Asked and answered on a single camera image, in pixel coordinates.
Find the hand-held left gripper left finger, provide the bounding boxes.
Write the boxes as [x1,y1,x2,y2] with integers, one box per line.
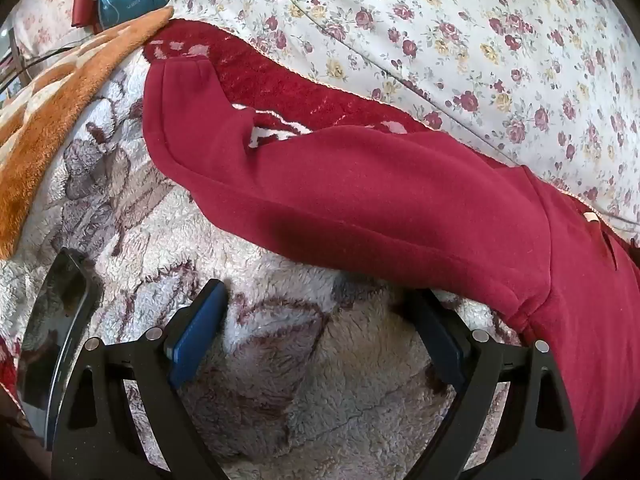
[50,279,231,480]

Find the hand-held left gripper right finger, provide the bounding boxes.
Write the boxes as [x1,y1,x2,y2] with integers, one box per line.
[400,287,583,480]

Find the dark red pants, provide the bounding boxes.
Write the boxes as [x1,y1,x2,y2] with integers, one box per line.
[142,57,640,480]

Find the red and white fleece blanket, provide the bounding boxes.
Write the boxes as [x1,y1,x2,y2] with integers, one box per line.
[0,19,531,480]

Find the black smartphone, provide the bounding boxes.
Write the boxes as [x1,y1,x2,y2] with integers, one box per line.
[17,247,103,451]

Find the orange fleece blanket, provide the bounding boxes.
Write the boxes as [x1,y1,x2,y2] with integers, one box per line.
[0,6,175,261]

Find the white floral quilt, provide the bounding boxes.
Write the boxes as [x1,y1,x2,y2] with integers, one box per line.
[167,0,640,241]

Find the pale pink floral sheet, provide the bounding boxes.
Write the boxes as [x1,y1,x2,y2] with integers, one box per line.
[12,0,101,61]

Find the black cable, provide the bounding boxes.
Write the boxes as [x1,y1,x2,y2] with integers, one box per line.
[22,35,101,68]

